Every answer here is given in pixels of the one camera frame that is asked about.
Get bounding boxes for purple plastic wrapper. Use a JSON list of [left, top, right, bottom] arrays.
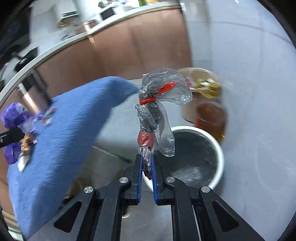
[[1, 102, 33, 165]]

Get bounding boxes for clear plastic bag red tie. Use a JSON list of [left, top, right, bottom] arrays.
[[135, 68, 192, 179]]

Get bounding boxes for white round trash bin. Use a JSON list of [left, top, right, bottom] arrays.
[[155, 126, 224, 189]]

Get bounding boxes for kitchen counter with brown cabinets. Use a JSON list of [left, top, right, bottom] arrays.
[[1, 1, 192, 105]]

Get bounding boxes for small candy wrappers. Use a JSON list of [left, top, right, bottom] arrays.
[[34, 107, 57, 126]]

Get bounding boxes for blue terry table cloth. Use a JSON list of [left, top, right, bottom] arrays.
[[7, 76, 138, 238]]

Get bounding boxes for black wok pan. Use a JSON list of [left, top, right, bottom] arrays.
[[16, 46, 38, 69]]

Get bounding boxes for beige waste basket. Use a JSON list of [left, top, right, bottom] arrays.
[[178, 67, 221, 123]]

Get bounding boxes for cooking oil bottle yellow cap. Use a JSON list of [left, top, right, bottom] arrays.
[[194, 78, 226, 142]]

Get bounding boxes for white gas water heater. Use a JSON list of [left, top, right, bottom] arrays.
[[53, 1, 80, 27]]

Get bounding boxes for white microwave oven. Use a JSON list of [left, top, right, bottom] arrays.
[[98, 6, 121, 22]]

